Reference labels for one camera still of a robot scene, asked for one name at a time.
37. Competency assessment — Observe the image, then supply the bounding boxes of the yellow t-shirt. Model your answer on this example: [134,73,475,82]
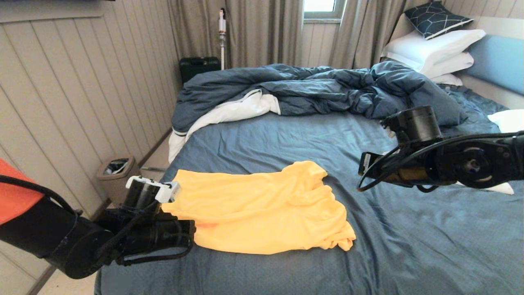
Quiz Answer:
[161,161,357,255]

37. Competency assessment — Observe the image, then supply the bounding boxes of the dark blue bed sheet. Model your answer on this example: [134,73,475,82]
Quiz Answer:
[95,84,524,295]

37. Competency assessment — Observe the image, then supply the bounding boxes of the flat white pillow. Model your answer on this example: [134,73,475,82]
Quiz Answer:
[418,52,474,80]

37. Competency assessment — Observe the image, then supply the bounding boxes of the small white pillow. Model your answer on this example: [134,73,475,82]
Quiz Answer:
[429,74,463,87]

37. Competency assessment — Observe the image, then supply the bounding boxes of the narrow beige curtain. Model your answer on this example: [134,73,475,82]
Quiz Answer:
[327,0,432,71]

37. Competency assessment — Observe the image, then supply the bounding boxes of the dark geometric pattern cushion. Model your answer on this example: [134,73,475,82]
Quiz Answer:
[403,2,473,41]

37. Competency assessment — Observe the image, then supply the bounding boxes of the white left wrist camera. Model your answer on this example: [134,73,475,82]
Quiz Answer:
[162,182,181,204]

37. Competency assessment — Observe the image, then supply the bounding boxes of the large white pillow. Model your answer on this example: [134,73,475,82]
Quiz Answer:
[381,29,486,74]

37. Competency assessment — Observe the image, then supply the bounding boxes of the white duvet lining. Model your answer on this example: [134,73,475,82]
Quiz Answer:
[168,89,281,164]

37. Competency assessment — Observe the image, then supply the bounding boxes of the brown metal trash bin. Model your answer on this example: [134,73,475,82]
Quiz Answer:
[96,156,142,205]

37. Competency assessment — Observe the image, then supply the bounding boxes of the long white remote control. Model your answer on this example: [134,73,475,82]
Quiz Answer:
[454,180,514,195]

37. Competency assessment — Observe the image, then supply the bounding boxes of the beige headboard frame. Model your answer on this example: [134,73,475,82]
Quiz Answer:
[387,16,524,110]

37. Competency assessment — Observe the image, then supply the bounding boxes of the white stick vacuum cleaner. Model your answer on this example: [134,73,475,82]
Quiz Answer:
[218,9,228,71]

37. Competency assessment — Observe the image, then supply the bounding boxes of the window with grey frame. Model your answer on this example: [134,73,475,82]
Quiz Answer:
[302,0,346,22]

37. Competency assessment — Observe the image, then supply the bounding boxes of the wide beige curtain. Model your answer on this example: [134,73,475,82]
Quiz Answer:
[167,0,303,70]

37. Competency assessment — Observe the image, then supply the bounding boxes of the dark green hard case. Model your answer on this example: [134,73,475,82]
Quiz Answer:
[179,57,221,86]

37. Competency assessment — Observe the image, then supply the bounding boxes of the light blue headboard pad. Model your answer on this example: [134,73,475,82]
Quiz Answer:
[464,36,524,97]

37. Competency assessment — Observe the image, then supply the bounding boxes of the crumpled dark blue duvet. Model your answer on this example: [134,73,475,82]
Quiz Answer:
[171,61,468,134]

